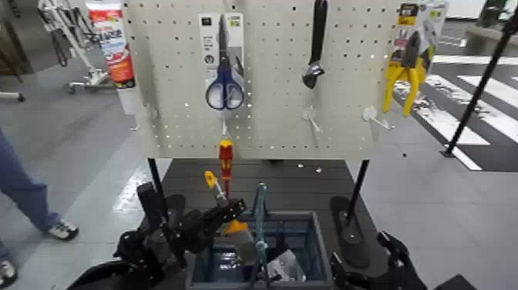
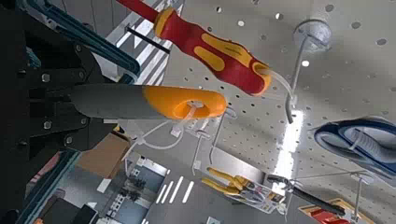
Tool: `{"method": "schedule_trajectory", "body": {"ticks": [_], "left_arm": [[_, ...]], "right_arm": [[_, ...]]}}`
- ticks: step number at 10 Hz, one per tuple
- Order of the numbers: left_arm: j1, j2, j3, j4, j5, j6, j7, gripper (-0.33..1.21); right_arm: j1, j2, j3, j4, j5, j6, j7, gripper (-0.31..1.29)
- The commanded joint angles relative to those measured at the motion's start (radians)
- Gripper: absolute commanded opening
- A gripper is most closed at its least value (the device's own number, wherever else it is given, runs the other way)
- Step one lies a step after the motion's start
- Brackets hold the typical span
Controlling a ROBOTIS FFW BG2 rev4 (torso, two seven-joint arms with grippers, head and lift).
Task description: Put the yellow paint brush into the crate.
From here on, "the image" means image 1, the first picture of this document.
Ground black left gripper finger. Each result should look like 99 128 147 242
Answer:
200 197 247 221
196 209 246 239

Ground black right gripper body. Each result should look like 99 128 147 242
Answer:
348 258 428 290

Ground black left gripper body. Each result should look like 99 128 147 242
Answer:
170 208 215 256

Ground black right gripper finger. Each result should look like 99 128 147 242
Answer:
376 231 411 270
329 251 350 290

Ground grey plastic crate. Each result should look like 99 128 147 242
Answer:
185 182 334 290

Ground red yellow screwdriver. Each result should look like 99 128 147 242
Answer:
218 139 234 199

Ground white packaged item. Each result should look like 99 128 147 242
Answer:
267 248 308 283

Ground beige metal pegboard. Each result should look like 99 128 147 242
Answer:
121 0 405 161

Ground white sneaker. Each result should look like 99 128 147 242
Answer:
46 220 80 241
0 260 19 289

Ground blue scissors on card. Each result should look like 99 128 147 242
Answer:
198 12 246 113

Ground yellow pliers in package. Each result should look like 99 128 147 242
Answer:
381 0 449 117

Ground black tripod pole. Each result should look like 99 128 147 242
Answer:
440 8 518 159

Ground white wheeled rack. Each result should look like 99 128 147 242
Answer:
36 0 116 95

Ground black adjustable wrench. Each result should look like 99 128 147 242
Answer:
301 0 328 90

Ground grey chair base leg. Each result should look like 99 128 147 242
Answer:
0 90 26 103

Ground black background object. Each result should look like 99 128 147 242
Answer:
477 0 511 29

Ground dark brown cabinet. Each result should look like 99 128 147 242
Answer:
0 0 35 78

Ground black pegboard stand post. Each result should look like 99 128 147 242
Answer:
147 157 169 211
345 160 371 228

